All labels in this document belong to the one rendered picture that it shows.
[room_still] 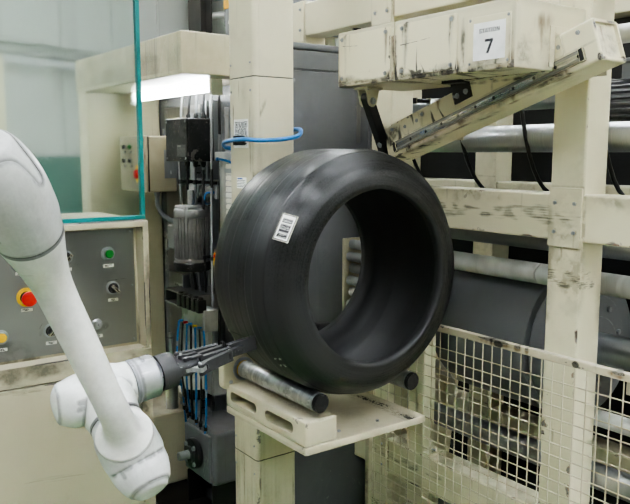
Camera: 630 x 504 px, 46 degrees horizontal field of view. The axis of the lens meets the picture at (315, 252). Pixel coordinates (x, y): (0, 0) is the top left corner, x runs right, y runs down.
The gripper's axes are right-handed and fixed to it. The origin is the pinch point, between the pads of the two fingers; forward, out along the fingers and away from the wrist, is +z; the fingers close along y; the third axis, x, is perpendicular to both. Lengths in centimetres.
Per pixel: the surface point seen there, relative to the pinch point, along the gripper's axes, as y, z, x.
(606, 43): -44, 73, -56
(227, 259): 6.5, 3.1, -18.3
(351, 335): 14.3, 41.5, 12.2
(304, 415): -5.0, 11.1, 18.9
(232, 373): 25.4, 10.1, 15.9
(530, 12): -34, 61, -64
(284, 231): -10.7, 8.1, -25.2
